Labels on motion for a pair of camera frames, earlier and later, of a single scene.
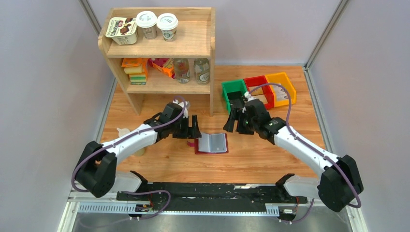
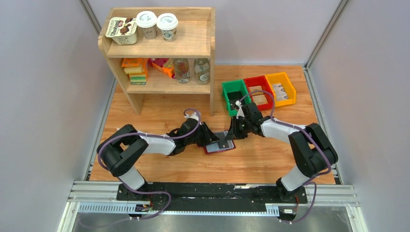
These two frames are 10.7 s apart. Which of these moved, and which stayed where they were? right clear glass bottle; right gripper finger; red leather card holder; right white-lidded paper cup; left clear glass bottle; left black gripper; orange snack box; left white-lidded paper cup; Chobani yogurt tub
Moved: left black gripper; right gripper finger; red leather card holder
Stayed: right clear glass bottle; orange snack box; left clear glass bottle; left white-lidded paper cup; Chobani yogurt tub; right white-lidded paper cup
